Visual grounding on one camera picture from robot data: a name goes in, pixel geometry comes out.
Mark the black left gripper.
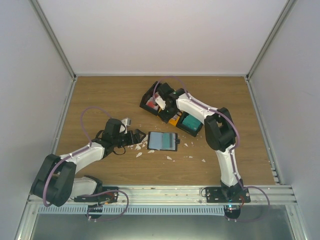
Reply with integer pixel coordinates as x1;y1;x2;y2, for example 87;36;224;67
113;129;146;147

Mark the black leather card holder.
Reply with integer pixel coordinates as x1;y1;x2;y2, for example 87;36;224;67
147;131;180;152

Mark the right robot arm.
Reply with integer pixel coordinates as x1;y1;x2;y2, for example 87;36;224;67
152;82;243;203

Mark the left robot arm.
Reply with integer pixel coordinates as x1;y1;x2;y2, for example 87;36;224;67
30;118;146;207

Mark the black bin with red cards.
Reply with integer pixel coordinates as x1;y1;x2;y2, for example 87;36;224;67
139;81;162;116

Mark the red white card stack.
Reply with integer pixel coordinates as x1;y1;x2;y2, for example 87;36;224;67
146;92;160;111

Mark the black bin with teal cards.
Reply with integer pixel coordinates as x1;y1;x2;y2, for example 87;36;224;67
176;112;203;137

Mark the teal card stack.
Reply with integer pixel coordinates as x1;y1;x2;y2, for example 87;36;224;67
181;114;202;131

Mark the yellow plastic bin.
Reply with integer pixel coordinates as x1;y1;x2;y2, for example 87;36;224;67
165;111;182;126

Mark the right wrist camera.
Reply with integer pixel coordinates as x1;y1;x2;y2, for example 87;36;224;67
154;95;166;110

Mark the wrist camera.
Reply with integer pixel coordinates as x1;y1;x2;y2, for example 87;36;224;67
154;95;166;110
120;117;131;132

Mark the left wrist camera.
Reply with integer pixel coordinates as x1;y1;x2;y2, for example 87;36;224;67
120;117;131;132

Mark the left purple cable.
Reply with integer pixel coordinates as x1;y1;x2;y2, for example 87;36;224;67
42;106;130;223

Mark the purple cable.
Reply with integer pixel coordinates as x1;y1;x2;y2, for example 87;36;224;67
153;76;271;223
42;106;130;223

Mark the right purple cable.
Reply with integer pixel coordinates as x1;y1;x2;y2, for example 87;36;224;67
153;76;271;223

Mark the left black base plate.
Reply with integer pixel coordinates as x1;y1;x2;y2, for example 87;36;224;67
71;186;119;204

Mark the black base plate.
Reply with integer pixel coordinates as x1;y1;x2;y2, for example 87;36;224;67
71;186;119;204
200;186;251;204

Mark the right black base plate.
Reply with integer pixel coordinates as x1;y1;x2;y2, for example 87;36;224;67
200;186;251;204

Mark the aluminium frame post left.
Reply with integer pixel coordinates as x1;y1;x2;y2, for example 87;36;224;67
29;0;77;81

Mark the aluminium frame post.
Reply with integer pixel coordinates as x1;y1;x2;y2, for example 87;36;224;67
29;0;77;81
245;0;297;82

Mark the grey slotted cable duct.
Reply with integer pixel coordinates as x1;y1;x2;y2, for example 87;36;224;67
38;204;225;216

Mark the aluminium front rail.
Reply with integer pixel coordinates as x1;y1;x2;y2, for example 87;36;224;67
118;185;297;205

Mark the aluminium frame post right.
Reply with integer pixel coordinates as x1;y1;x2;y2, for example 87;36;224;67
245;0;297;82

